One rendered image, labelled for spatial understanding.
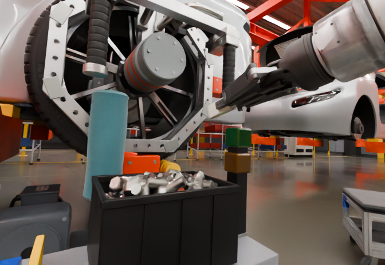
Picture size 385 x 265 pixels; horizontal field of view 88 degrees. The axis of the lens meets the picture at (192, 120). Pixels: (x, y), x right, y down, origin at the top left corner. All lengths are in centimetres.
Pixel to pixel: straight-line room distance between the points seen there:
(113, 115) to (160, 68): 17
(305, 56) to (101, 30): 35
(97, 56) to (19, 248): 53
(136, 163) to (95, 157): 17
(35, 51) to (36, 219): 47
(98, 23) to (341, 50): 39
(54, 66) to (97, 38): 24
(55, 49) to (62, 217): 46
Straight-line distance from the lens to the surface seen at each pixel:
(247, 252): 41
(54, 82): 64
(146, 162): 66
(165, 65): 56
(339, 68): 30
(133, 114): 119
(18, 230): 73
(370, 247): 145
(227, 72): 58
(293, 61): 31
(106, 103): 51
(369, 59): 29
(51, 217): 73
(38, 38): 76
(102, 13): 47
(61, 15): 70
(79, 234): 102
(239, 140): 40
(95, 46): 44
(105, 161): 51
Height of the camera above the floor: 64
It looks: 4 degrees up
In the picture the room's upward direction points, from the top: 3 degrees clockwise
